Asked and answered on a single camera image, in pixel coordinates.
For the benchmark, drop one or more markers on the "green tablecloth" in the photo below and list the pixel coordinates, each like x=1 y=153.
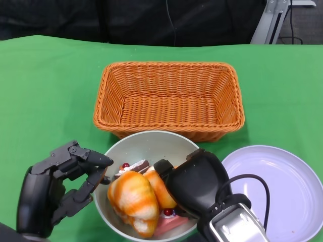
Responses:
x=50 y=88

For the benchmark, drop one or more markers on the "black fabric backdrop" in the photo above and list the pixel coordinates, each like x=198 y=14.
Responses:
x=75 y=17

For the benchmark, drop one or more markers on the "chocolate cake slice with cherry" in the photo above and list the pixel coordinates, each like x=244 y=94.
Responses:
x=140 y=166

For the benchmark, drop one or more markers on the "round orange pumpkin-shaped bread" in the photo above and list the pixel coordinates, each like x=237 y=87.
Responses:
x=159 y=186

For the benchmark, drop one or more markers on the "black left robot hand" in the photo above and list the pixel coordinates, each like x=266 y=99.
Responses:
x=32 y=201

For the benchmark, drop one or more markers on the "pale grey-green bowl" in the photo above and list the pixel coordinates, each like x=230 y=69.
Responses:
x=151 y=146

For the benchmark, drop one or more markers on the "pink cake block with cherry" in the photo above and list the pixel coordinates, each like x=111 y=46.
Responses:
x=166 y=224

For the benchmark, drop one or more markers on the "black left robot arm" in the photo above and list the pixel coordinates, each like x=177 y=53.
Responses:
x=10 y=234

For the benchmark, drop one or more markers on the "long orange croissant bread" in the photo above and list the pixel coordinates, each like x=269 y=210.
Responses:
x=131 y=196

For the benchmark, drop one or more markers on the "lavender plate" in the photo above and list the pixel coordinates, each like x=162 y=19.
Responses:
x=290 y=176

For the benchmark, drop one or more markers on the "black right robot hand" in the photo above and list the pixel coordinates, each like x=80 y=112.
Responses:
x=196 y=184

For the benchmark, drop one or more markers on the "orange wicker basket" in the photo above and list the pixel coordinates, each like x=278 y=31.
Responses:
x=171 y=111

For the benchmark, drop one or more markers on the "grey metal stand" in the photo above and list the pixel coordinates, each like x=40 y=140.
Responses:
x=266 y=22

